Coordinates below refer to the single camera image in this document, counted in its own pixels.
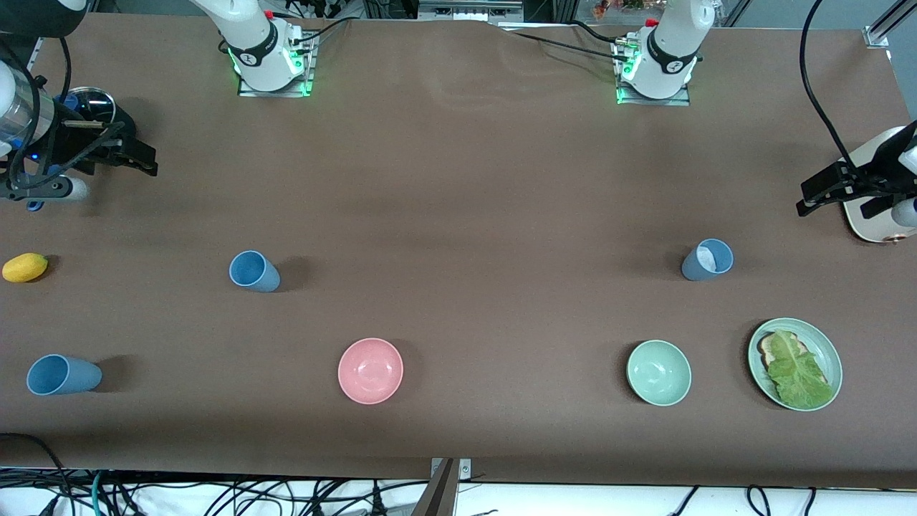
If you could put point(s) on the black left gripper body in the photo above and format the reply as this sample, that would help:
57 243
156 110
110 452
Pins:
878 169

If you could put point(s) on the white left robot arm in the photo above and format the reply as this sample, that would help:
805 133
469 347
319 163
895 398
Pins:
670 43

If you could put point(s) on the toast bread slice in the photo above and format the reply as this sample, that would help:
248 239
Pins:
769 351

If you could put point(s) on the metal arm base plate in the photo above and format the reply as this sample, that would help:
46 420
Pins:
680 101
247 89

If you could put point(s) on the metal table bracket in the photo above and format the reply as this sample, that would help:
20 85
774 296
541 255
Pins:
450 473

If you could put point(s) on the blue plastic cup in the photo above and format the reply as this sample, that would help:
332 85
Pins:
698 265
68 376
258 274

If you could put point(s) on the brown table cover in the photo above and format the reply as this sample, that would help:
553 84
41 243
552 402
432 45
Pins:
458 179

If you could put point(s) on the pale green bowl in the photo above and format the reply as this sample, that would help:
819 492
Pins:
658 373

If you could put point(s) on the glass lid with blue knob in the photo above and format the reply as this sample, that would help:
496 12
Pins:
93 106

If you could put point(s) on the yellow mango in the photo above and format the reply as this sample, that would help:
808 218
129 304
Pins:
25 267

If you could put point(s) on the dark blue saucepan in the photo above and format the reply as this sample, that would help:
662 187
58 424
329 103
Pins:
125 118

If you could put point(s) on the pale green plate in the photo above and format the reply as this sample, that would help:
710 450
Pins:
827 347

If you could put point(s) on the aluminium frame profile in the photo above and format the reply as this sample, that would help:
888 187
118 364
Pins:
466 11

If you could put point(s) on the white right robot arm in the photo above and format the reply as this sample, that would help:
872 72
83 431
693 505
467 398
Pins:
258 43

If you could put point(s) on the green lettuce leaf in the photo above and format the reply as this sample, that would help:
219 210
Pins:
797 374

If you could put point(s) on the pink bowl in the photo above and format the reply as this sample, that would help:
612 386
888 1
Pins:
370 370

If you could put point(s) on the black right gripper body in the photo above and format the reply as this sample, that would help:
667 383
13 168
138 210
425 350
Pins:
71 148

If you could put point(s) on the white cutting board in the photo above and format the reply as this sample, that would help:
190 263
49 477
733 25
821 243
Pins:
870 229

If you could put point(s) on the aluminium frame rail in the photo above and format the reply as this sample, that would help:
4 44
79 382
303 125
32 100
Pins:
877 36

